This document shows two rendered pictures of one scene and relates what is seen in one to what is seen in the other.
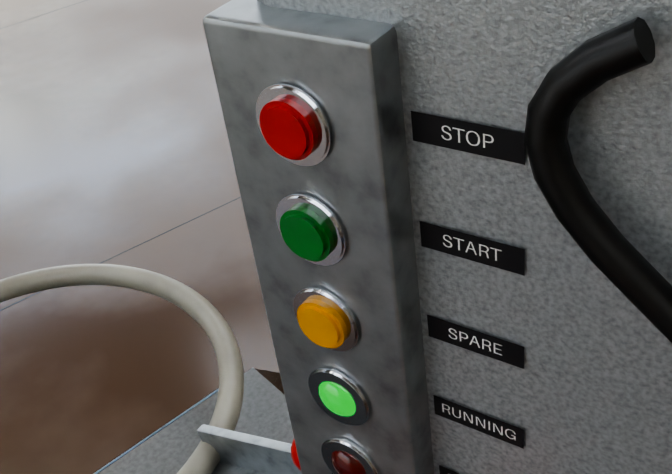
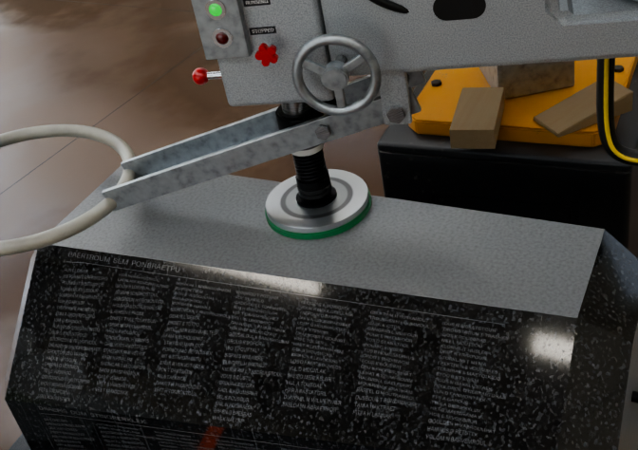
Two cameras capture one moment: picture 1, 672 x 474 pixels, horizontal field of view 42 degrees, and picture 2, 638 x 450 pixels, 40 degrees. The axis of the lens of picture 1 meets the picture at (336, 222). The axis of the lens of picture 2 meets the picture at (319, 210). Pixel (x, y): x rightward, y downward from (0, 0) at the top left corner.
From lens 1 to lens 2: 115 cm
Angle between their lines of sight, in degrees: 18
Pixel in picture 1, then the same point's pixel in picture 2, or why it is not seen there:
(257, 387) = not seen: hidden behind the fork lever
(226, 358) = (118, 141)
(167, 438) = (96, 195)
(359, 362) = not seen: outside the picture
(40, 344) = not seen: outside the picture
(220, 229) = (15, 201)
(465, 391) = not seen: outside the picture
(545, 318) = not seen: outside the picture
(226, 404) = (128, 155)
